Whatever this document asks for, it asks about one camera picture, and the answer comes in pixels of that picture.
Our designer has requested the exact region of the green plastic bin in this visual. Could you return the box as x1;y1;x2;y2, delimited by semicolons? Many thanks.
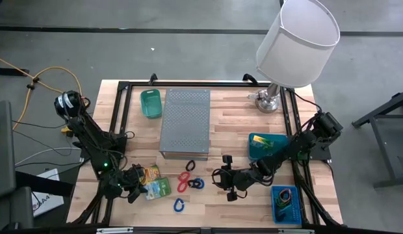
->
140;88;164;120

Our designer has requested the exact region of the yellow extension cable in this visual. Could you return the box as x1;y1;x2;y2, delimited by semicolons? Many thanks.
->
0;54;75;134
32;66;84;97

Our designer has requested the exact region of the thin black cable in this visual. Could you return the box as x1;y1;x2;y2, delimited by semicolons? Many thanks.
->
291;90;322;113

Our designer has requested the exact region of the black floor stand foot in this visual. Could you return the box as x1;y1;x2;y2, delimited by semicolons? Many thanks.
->
0;67;30;77

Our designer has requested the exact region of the white lamp shade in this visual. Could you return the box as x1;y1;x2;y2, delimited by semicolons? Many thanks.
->
255;0;341;89

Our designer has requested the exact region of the white cardboard box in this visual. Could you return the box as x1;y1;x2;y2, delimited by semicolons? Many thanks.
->
31;168;65;218

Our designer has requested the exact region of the blue perforated basket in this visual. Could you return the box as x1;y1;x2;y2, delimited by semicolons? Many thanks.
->
270;185;303;226

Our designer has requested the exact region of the white cable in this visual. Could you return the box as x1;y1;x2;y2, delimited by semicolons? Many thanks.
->
14;147;83;166

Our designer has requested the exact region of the silver lamp base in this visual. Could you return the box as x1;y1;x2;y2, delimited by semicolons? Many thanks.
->
254;83;282;114

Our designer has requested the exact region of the black aluminium table frame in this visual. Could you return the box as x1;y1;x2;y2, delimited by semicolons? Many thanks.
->
66;73;344;228

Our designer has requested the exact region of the silver aluminium bracket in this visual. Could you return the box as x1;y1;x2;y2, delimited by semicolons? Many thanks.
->
278;228;315;234
96;227;135;234

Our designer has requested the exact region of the grey perforated metal shelf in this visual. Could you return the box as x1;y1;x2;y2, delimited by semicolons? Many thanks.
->
159;88;212;161

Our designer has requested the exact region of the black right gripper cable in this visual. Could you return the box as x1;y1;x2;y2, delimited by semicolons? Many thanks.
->
211;168;224;187

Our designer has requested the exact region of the teal plastic bin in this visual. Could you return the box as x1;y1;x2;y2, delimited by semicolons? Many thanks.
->
248;132;290;163

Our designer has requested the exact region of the small yellow green crayon box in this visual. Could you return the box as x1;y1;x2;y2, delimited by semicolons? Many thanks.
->
252;135;276;150

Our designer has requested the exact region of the black flat bar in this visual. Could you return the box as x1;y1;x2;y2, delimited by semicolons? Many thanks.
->
14;170;75;198

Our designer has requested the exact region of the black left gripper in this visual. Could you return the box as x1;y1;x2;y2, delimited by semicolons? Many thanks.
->
118;164;148;204

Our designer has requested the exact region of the dark grey desk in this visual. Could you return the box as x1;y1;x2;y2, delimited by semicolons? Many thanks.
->
352;88;403;190

